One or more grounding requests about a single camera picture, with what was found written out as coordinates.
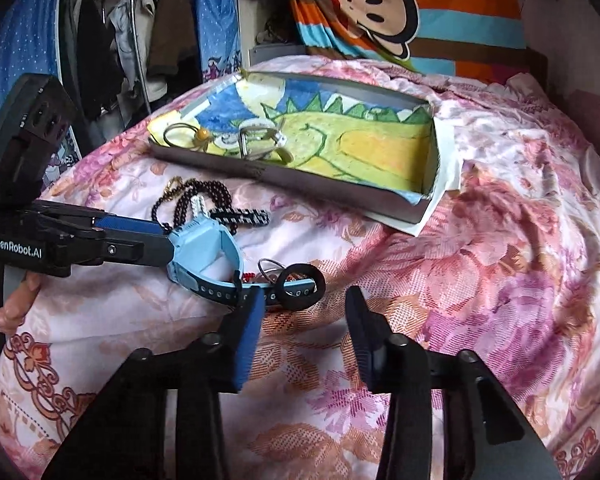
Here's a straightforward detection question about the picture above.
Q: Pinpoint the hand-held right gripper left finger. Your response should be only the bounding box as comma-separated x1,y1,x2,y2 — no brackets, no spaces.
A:
42,287,267,480

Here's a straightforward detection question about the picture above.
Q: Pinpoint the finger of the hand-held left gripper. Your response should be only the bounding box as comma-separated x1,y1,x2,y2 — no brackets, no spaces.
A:
92,212,169,235
104,233,174,267

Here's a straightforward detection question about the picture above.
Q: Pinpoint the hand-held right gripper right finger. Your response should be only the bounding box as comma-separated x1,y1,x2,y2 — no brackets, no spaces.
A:
344,285,563,480

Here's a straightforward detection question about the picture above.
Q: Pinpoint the dark bead bracelet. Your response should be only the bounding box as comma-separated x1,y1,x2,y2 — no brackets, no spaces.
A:
152,182,232,234

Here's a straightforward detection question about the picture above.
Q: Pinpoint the light blue smartwatch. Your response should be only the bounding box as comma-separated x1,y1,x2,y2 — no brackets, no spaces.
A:
166,220,317,307

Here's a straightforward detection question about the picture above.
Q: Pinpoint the thin silver ring bangle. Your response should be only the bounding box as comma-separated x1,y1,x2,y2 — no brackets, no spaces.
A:
257,258,289,286

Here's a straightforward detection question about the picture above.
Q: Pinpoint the black hair tie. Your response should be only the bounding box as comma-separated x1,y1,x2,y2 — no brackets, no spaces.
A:
275,263,327,310

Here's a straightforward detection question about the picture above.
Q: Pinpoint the black and white hair clip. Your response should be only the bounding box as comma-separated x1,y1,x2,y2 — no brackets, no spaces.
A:
210,206,271,227

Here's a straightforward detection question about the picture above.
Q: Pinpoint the shallow box with crayon drawing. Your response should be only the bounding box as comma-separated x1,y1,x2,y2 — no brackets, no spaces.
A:
147,70,442,225

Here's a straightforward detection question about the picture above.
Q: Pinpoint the person's left hand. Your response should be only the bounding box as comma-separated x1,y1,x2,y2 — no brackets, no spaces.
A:
0,255,42,332

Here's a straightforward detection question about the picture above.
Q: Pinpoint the blue dotted curtain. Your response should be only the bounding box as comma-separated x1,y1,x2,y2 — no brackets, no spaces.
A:
192,0,244,82
0,0,82,187

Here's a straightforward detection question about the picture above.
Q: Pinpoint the floral pink blanket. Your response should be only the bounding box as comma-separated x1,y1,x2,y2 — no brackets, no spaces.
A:
0,54,600,480

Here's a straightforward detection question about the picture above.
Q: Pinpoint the row of hanging clothes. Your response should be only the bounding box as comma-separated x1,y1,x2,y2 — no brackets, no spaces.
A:
59,0,202,133

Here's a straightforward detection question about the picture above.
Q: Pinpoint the silver metal watch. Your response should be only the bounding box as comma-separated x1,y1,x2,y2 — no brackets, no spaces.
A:
237,119,294,166

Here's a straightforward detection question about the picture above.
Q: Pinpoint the white cabinet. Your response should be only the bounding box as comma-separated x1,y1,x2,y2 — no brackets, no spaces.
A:
237,0,307,70

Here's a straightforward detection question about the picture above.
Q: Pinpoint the striped monkey printed blanket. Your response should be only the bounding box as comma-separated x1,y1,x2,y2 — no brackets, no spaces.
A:
279,0,527,84

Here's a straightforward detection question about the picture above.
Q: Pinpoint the hair tie with yellow bead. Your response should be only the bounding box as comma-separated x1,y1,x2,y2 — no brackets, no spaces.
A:
162,122,214,154

